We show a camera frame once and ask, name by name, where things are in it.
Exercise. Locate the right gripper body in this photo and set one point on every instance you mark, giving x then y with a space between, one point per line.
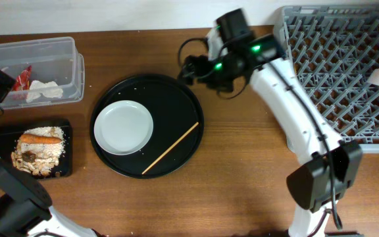
221 72

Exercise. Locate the red snack wrapper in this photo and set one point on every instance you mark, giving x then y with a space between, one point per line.
23 80

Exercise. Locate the white tissue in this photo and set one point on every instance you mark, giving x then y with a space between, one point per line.
49 90

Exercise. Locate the orange carrot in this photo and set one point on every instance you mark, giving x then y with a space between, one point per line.
34 139

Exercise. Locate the brown food lump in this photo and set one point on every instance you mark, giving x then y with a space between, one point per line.
28 157

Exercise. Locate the rice and peanut scraps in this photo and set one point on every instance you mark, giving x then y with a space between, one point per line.
48 156

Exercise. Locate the grey-white plate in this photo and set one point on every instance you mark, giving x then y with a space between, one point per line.
123 127

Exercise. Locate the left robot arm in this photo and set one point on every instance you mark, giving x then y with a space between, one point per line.
26 209

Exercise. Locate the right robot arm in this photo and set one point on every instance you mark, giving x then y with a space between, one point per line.
328 165

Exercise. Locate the grey dishwasher rack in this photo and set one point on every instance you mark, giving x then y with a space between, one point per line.
334 49

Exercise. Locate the black rectangular tray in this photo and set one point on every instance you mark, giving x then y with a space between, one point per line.
10 134

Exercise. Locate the clear plastic bin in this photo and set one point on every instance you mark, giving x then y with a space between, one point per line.
52 59

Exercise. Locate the round black serving tray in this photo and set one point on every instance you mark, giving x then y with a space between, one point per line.
174 109

